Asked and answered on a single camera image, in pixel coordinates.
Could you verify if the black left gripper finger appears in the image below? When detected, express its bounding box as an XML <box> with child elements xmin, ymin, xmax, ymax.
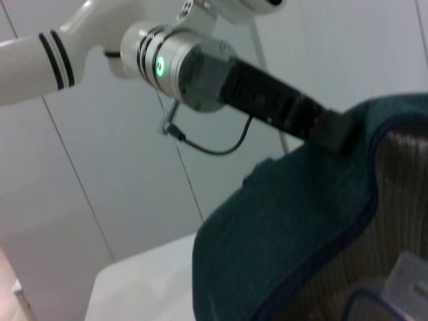
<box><xmin>315</xmin><ymin>108</ymin><xmax>356</xmax><ymax>155</ymax></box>

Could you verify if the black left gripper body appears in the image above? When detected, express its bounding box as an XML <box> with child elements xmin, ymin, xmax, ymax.
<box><xmin>219</xmin><ymin>58</ymin><xmax>331</xmax><ymax>142</ymax></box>

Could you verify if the teal blue insulated bag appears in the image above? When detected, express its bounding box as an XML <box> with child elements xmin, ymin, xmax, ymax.
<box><xmin>191</xmin><ymin>94</ymin><xmax>428</xmax><ymax>321</ymax></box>

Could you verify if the clear container blue rim lid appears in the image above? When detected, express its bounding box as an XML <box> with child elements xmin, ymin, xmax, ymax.
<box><xmin>346</xmin><ymin>249</ymin><xmax>428</xmax><ymax>321</ymax></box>

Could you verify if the grey left gripper cable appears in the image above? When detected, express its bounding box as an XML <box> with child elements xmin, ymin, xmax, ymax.
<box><xmin>158</xmin><ymin>99</ymin><xmax>254</xmax><ymax>156</ymax></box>

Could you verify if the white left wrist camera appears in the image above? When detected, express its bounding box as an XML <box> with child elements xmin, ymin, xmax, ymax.
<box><xmin>176</xmin><ymin>0</ymin><xmax>291</xmax><ymax>27</ymax></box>

